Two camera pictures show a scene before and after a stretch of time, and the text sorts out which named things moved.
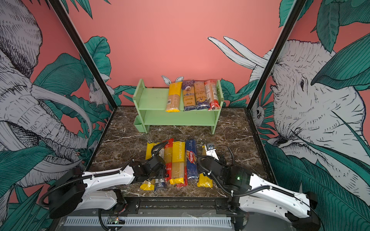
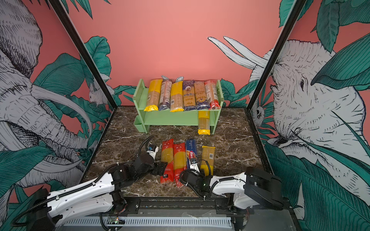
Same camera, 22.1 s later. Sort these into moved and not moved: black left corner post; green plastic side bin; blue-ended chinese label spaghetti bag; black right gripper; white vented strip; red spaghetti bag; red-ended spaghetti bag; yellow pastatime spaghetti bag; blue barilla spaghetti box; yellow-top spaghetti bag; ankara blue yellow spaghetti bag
Moved: yellow pastatime spaghetti bag; black right gripper; yellow-top spaghetti bag
Not moved: ankara blue yellow spaghetti bag; red-ended spaghetti bag; black left corner post; blue-ended chinese label spaghetti bag; white vented strip; red spaghetti bag; green plastic side bin; blue barilla spaghetti box
